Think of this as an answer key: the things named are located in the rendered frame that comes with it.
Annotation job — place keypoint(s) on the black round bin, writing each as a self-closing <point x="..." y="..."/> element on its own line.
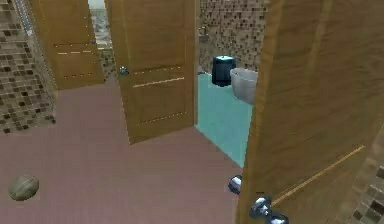
<point x="222" y="71"/>

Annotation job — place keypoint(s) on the brown wooden room door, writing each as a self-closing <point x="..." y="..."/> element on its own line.
<point x="156" y="66"/>
<point x="73" y="43"/>
<point x="320" y="100"/>

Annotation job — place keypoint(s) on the white toilet bowl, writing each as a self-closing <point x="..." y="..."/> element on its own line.
<point x="244" y="85"/>

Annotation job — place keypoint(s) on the chrome round door knob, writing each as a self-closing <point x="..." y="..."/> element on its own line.
<point x="266" y="210"/>
<point x="235" y="184"/>
<point x="123" y="70"/>

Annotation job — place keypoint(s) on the grey round stone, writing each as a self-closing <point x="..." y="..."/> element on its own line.
<point x="23" y="187"/>

